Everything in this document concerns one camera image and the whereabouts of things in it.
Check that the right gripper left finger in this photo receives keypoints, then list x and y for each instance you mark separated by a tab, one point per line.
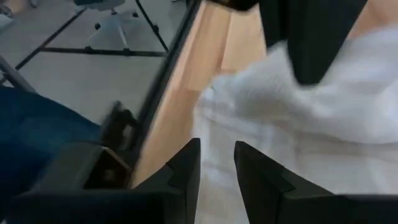
174	193

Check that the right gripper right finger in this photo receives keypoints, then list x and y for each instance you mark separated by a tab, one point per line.
267	199

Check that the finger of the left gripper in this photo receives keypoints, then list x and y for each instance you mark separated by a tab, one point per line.
317	37
275	21

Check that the white checked towel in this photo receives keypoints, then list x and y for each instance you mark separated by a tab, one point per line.
342	109

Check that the white office chair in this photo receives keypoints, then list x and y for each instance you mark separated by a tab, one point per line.
115	15

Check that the person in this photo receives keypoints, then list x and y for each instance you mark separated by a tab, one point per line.
37	130

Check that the black table-edge camera mount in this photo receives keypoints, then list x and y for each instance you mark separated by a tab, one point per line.
77	168

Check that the black metal table frame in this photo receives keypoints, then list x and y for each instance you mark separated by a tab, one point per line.
161	77

